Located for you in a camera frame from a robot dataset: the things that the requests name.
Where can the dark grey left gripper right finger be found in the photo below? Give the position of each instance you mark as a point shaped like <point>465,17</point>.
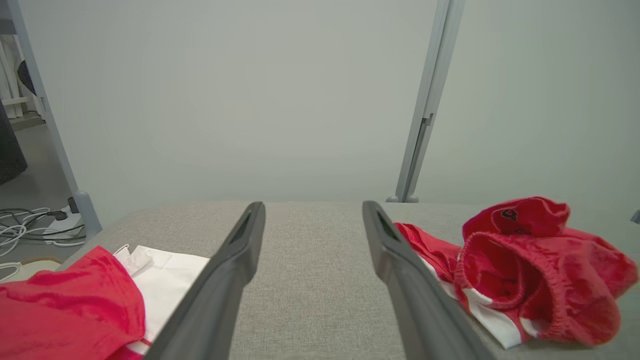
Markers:
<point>420,310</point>

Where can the grey slanted partition post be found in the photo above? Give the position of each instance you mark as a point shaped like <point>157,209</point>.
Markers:
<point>50,125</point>

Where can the white power strip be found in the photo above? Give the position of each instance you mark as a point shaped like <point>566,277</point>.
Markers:
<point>69,223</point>

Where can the red jersey with white sleeves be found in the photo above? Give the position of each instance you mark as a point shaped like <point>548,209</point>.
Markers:
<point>60,310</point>

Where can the grey partition post with feet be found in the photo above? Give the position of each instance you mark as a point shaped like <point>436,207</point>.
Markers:
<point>425,110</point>

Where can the white furniture frame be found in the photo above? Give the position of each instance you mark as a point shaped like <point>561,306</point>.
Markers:
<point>12,80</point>

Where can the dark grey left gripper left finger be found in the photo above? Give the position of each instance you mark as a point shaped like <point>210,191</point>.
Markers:
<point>215,300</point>

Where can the red shorts with white stripe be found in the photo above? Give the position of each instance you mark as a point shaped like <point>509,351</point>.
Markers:
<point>550,280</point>

